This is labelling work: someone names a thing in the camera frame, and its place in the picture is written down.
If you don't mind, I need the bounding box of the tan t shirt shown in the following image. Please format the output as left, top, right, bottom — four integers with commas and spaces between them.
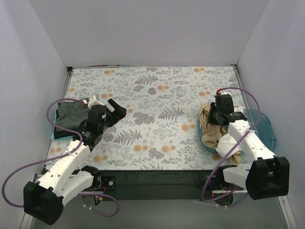
199, 103, 227, 158

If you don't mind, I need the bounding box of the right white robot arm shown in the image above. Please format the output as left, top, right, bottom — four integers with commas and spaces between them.
208, 93, 290, 200

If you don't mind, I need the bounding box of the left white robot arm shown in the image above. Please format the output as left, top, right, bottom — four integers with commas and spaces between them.
23, 95, 127, 225

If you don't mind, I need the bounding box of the dark grey folded t shirt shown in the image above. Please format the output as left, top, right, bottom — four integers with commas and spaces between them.
55, 101, 90, 130

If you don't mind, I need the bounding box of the white t shirt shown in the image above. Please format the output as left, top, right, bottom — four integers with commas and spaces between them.
216, 106, 244, 157

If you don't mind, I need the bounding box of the black folded t shirt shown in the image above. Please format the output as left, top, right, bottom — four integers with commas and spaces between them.
52, 110, 81, 139

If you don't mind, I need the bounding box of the teal plastic basket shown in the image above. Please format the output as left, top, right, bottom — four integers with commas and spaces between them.
197, 114, 276, 153

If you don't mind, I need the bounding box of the floral table cloth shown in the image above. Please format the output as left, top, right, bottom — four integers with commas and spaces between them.
44, 66, 265, 170

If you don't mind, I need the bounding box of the teal folded t shirt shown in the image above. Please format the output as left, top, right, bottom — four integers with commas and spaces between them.
51, 108, 75, 140

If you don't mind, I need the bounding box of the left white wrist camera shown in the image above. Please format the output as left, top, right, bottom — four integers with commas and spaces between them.
82, 94, 103, 109

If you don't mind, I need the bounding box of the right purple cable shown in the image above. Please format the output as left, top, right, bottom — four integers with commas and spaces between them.
201, 87, 260, 209

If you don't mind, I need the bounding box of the purple cable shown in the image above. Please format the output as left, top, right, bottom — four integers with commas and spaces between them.
1, 98, 120, 218
201, 87, 260, 209

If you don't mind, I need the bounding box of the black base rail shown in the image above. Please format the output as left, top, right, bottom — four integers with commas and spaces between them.
40, 167, 246, 201

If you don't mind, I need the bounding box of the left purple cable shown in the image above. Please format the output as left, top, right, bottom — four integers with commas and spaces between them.
1, 98, 120, 218

